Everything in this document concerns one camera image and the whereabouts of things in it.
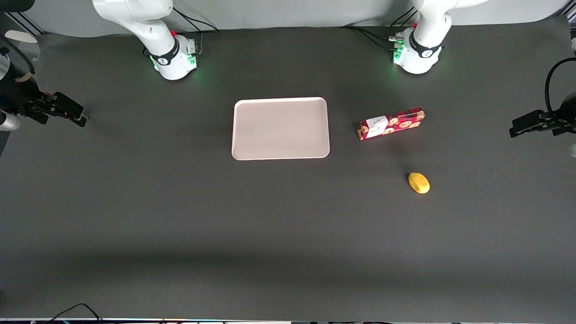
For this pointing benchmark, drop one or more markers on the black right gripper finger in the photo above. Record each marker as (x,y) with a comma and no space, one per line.
(38,116)
(67,104)

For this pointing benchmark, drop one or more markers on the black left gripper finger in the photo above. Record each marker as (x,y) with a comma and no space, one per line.
(528,122)
(557,128)

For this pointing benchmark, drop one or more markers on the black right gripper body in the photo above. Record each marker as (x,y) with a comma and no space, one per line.
(18,95)

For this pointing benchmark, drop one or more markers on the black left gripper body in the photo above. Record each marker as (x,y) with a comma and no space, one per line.
(568,110)

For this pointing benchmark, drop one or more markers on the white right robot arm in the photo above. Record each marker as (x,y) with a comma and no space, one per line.
(155,27)

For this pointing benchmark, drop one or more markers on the pale pink rectangular tray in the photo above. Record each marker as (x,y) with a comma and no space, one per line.
(280,128)

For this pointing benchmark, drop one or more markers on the white flat oval object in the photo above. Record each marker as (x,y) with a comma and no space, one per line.
(20,37)

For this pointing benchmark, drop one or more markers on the yellow lemon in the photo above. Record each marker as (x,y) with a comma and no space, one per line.
(419,182)

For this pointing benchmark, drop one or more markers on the red tartan cookie box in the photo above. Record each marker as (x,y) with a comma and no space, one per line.
(391,123)

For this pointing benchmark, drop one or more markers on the aluminium frame bar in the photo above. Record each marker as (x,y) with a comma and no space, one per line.
(27,24)

